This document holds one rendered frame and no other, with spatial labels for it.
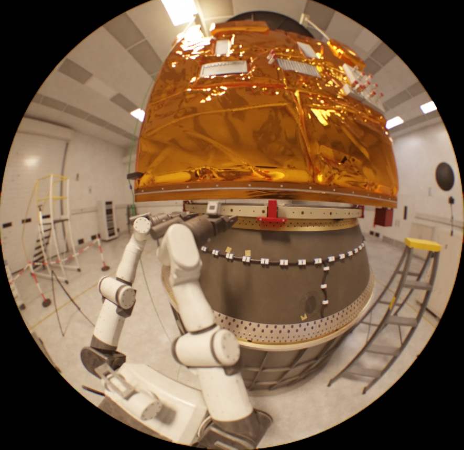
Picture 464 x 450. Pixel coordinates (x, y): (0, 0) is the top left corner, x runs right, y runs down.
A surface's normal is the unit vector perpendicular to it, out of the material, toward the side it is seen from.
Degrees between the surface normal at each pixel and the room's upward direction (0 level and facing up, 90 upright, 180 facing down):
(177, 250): 50
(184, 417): 10
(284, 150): 85
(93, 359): 35
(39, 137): 90
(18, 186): 90
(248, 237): 62
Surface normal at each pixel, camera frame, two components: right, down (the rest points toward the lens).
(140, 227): 0.61, -0.42
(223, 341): 0.86, -0.49
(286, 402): 0.00, -0.99
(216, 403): -0.45, -0.62
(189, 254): 0.62, -0.58
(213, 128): -0.08, 0.10
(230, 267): -0.41, -0.36
